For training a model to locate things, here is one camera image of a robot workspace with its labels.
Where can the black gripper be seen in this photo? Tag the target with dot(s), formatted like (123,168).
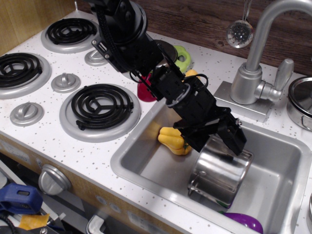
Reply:
(201,117)

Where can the front black burner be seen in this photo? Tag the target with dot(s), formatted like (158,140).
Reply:
(99,113)

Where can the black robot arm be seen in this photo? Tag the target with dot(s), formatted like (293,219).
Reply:
(124,42)

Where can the front left silver knob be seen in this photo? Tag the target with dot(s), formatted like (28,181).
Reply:
(26,114)

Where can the silver oven door handle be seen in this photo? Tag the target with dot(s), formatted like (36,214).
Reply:
(95,225)

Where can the blue clamp tool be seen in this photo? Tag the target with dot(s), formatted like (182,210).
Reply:
(20,199)

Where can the yellow toy behind arm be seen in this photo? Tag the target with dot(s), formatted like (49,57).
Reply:
(191,73)

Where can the silver oven dial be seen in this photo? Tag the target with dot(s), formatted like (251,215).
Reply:
(52,181)

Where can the left silver stove knob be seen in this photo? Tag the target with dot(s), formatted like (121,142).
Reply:
(65,83)

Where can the hanging metal strainer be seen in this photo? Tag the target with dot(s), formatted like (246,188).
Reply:
(240,33)

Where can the yellow toy bell pepper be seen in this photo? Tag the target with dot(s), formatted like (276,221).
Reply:
(172,139)

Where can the orange tape piece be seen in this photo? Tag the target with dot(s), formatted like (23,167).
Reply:
(33,221)

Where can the silver sink basin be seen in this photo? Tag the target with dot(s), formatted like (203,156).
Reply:
(271,192)

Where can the stainless steel pot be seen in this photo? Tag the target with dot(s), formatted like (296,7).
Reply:
(218,173)

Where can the red toy cup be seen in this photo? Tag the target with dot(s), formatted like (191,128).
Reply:
(144,93)

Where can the purple toy eggplant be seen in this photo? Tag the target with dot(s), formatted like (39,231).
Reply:
(246,220)

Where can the middle silver stove knob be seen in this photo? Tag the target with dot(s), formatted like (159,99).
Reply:
(95,58)

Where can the silver faucet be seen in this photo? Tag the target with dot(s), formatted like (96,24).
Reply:
(249,95)

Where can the back left black burner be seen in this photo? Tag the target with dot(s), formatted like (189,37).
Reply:
(68,36)

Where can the black burner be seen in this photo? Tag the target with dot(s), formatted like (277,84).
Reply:
(22,74)
(99,113)
(68,36)

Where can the steel pot at right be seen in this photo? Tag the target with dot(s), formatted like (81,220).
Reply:
(299,106)

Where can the far left black burner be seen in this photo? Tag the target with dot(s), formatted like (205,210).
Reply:
(22,74)

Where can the silver stove knob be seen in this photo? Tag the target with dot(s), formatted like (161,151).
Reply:
(65,83)
(95,58)

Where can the steel pot lid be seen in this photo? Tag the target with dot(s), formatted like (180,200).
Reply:
(168,48)

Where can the green toy cutting board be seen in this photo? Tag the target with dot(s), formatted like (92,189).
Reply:
(183,58)

